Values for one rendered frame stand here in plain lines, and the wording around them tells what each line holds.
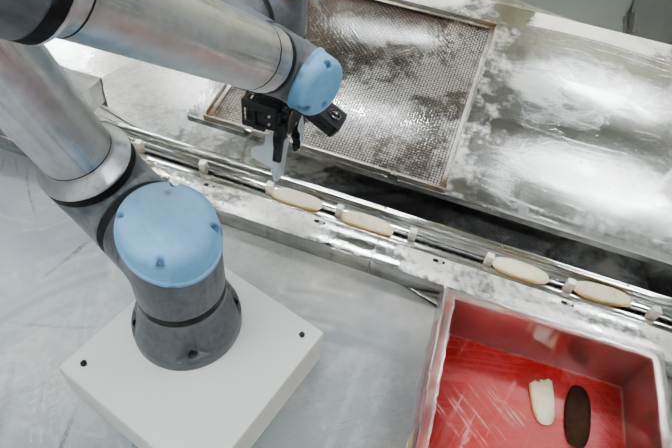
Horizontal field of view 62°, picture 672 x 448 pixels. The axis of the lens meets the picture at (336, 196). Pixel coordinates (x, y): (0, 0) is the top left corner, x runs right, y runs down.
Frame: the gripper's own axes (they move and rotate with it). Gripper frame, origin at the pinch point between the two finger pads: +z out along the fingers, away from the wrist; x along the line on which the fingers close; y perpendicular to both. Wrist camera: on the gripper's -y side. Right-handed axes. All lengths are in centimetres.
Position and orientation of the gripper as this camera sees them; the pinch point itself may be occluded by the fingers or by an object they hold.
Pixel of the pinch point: (289, 162)
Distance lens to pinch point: 98.6
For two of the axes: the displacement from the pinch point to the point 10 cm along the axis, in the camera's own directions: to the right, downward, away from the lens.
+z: -0.8, 6.8, 7.3
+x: -3.3, 6.7, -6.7
